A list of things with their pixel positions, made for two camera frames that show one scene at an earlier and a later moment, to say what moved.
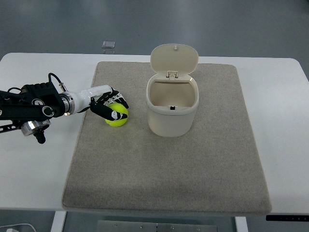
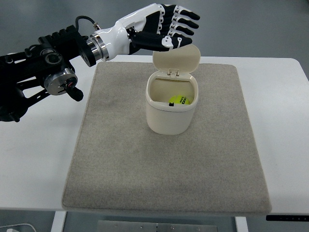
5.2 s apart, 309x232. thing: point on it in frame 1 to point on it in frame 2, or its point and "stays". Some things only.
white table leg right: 241,224 stays
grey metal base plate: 140,225 stays
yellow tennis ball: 119,108 to 179,99
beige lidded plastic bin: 172,93 stays
